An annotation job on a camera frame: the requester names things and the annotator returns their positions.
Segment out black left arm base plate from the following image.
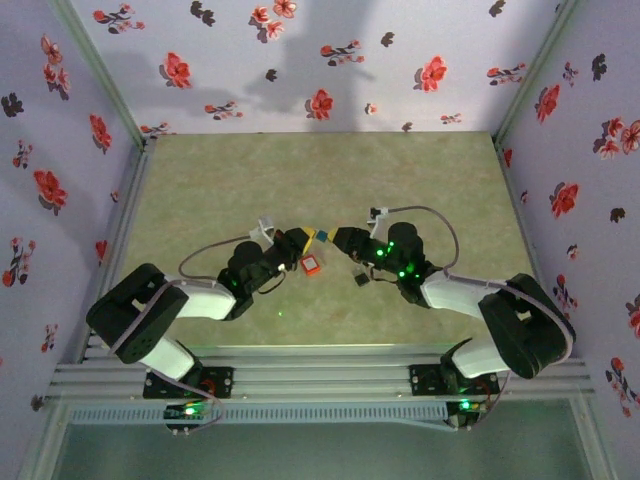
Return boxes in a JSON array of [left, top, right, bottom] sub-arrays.
[[143, 366, 235, 400]]

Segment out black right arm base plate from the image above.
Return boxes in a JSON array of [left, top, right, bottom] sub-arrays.
[[408, 363, 501, 399]]

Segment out aluminium mounting rail beam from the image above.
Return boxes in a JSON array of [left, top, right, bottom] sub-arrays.
[[44, 343, 597, 401]]

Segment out grey aluminium side rail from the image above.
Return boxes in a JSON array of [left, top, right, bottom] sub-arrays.
[[492, 133, 570, 357], [74, 137, 159, 364]]

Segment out grey slotted cable duct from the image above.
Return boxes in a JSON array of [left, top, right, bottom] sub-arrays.
[[67, 403, 449, 426]]

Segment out grey aluminium frame post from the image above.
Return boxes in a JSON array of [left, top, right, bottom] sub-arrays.
[[47, 0, 151, 151], [492, 0, 586, 146]]

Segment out grey aluminium frame leg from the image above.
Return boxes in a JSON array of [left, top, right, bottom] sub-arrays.
[[569, 394, 621, 480], [14, 397, 71, 480]]

